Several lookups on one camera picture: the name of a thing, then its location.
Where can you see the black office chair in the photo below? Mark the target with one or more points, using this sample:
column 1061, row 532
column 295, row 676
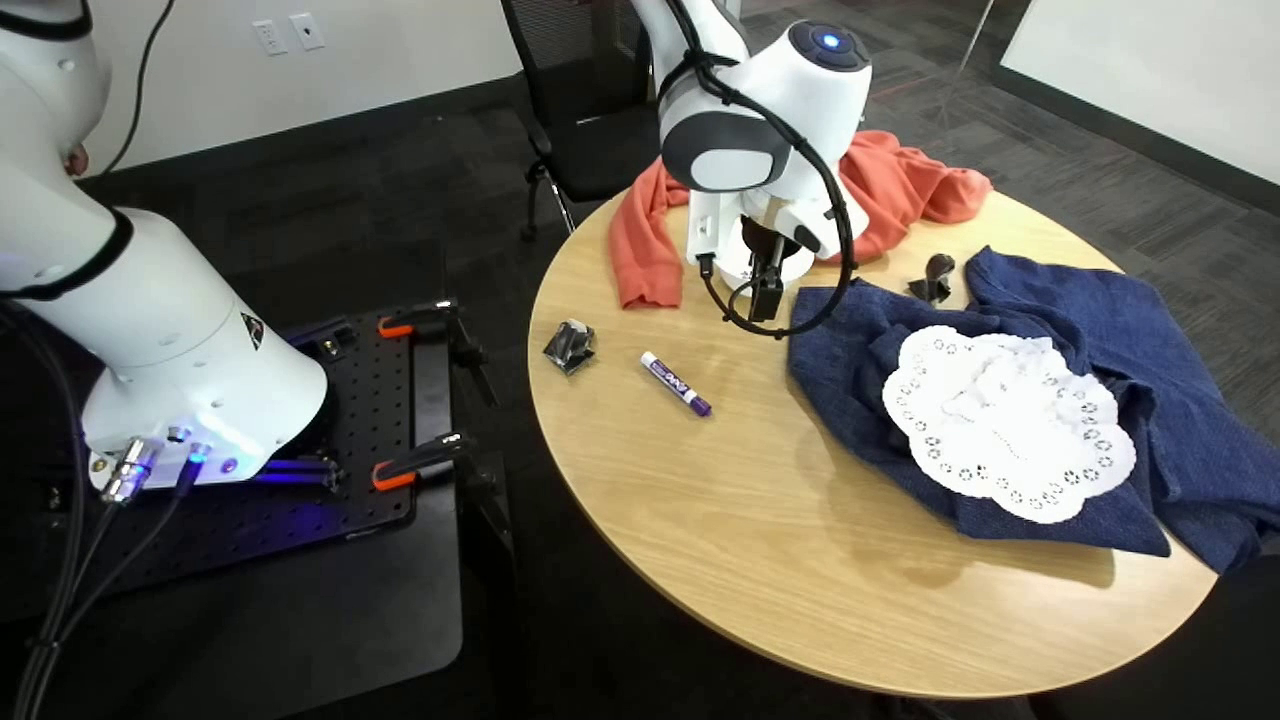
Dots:
column 587, row 122

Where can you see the small black clip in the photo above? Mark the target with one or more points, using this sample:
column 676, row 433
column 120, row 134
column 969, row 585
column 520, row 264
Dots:
column 933, row 278

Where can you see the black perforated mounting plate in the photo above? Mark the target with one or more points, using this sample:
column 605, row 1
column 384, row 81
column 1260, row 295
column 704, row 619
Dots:
column 381, row 415

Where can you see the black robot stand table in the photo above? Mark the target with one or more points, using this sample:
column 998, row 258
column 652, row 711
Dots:
column 266, row 624

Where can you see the orange cloth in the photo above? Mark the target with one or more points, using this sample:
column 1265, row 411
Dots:
column 915, row 185

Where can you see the dark blue cloth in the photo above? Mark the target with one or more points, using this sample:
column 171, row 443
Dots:
column 1173, row 401

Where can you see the white wall outlet plate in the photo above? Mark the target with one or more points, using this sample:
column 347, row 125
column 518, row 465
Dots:
column 305, row 29
column 271, row 33

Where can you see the orange black clamp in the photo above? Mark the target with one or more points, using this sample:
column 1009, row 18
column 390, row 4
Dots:
column 419, row 322
column 419, row 465

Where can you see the purple white marker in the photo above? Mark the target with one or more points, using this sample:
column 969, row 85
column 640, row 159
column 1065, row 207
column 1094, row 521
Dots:
column 676, row 387

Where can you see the black binder clip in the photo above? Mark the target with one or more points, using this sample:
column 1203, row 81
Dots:
column 570, row 344

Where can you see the white paper doily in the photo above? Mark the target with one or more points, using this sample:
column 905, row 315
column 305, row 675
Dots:
column 1005, row 421

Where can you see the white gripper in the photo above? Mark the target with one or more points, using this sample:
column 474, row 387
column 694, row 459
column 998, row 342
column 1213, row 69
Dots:
column 835, row 213

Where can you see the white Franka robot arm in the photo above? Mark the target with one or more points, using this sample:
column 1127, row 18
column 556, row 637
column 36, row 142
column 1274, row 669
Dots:
column 161, row 322

